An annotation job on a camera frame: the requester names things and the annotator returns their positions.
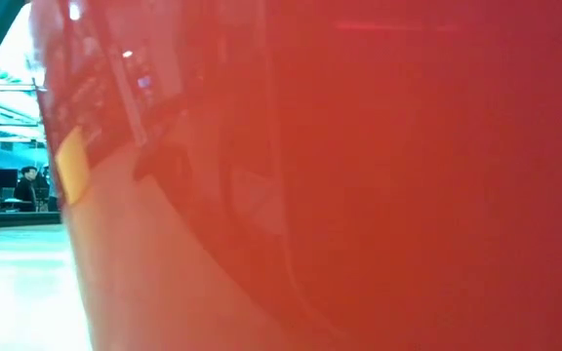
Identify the red plastic mini bowl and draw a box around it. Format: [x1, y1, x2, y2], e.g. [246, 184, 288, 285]
[29, 0, 562, 351]

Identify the person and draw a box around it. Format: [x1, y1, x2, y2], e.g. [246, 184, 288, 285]
[13, 165, 40, 213]

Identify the black aluminium table frame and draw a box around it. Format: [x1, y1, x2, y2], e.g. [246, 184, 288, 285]
[0, 210, 62, 231]

